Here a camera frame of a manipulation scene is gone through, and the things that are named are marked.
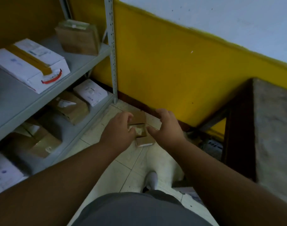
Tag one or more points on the person's left hand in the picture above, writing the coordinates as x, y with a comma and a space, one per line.
116, 135

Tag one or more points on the person's right hand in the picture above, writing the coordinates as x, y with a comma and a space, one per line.
169, 134

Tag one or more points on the person's left thumb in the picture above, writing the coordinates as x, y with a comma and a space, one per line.
132, 132

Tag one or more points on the person's right thumb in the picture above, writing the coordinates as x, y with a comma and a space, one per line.
152, 131

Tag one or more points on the small brown taped cardboard box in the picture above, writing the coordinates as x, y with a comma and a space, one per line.
140, 129

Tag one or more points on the person's right forearm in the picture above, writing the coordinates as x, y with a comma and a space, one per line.
228, 190

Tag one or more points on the person's left forearm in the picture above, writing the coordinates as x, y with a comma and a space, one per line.
51, 185

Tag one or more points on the person's white shoe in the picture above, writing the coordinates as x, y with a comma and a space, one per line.
152, 180

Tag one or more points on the small white parcel box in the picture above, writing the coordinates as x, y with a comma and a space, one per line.
90, 91

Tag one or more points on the white packet with dark print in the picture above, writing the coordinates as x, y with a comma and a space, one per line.
213, 147

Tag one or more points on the brown box with white label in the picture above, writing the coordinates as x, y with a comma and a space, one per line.
70, 107

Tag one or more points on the person's grey shorts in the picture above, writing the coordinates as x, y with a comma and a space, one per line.
138, 210

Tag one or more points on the brown box with glossy tape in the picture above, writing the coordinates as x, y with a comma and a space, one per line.
41, 141

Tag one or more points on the brown cardboard box clear tape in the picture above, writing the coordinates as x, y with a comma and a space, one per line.
78, 38

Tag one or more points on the dark wooden table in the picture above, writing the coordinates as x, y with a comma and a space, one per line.
270, 136

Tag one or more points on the grey metal shelf rack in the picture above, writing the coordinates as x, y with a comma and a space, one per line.
13, 103

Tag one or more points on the white box with brown tape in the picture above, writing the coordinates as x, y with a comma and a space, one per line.
25, 63

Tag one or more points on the white parcel with blue print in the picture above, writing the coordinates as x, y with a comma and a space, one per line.
3, 174

